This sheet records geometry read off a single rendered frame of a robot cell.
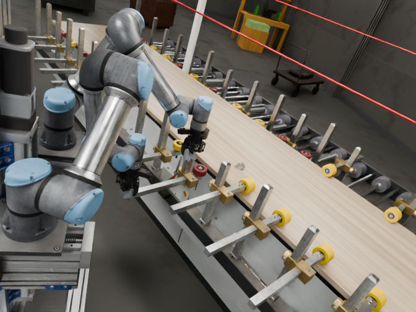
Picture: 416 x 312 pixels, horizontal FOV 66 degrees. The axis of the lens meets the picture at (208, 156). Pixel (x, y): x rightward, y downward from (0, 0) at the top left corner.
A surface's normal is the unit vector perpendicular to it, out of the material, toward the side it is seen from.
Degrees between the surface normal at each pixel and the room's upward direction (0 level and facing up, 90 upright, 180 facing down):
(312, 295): 90
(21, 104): 90
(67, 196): 45
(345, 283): 0
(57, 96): 7
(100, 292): 0
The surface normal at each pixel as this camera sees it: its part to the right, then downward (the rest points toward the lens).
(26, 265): 0.19, 0.57
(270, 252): -0.74, 0.17
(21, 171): 0.14, -0.86
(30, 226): 0.49, 0.30
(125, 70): 0.04, -0.24
